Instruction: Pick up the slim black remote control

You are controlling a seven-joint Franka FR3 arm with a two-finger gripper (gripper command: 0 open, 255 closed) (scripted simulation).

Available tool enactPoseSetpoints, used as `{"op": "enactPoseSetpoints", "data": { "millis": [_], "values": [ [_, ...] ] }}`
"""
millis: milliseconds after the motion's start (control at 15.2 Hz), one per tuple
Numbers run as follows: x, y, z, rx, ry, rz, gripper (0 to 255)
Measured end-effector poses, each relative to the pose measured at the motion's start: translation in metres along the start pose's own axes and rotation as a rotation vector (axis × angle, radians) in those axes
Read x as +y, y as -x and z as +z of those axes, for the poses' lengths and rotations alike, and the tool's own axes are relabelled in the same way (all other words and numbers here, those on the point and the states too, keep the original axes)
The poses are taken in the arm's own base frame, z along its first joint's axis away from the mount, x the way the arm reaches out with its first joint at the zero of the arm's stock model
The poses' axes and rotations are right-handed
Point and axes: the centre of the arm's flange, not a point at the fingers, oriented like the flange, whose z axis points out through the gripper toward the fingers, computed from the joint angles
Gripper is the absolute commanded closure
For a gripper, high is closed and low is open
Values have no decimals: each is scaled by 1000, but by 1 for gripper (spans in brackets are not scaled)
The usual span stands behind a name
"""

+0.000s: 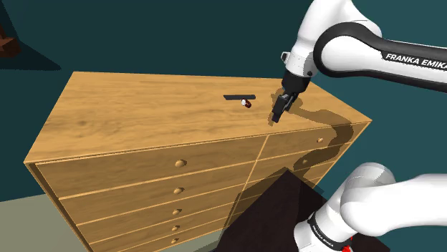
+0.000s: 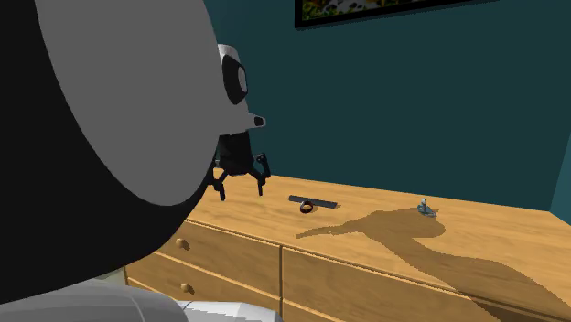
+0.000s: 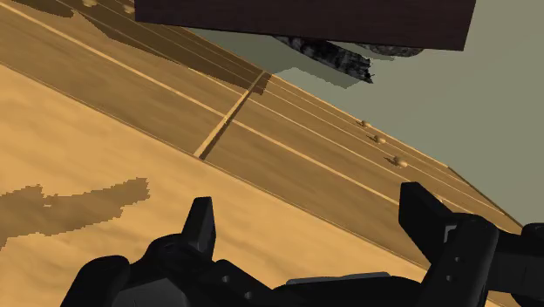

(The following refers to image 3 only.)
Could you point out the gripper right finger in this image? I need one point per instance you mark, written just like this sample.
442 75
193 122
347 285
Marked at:
463 251

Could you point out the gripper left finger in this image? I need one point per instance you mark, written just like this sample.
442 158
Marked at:
199 229

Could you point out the black grey mottled slab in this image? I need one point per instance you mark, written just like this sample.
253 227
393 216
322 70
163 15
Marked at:
331 57

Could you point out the dark brown robot stand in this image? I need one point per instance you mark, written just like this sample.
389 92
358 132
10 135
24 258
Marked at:
306 17

